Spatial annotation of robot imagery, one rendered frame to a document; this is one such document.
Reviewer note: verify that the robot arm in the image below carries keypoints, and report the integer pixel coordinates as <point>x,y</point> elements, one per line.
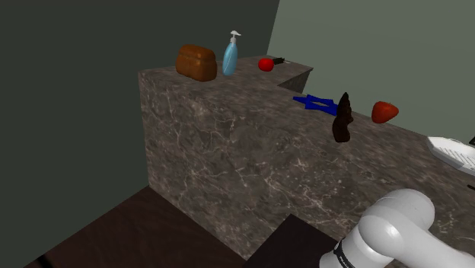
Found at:
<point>397,230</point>

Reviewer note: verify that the blue spray bottle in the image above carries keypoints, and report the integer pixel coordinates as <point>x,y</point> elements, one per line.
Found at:
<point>230,57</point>

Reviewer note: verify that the red apple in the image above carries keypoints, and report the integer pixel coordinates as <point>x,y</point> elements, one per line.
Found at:
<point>384,112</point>

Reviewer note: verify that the white dish rack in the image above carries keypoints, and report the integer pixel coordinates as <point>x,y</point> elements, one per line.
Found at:
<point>452,153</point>

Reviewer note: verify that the red tomato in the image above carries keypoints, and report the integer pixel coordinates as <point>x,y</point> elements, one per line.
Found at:
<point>265,64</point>

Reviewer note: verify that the dark brown figurine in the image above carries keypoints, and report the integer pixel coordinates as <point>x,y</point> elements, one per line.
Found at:
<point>342,120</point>

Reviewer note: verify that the blue star shaped object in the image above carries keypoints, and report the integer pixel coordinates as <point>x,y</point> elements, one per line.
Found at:
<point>317,104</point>

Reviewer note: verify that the brown bread loaf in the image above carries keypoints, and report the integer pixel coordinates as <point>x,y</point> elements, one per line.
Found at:
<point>196,63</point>

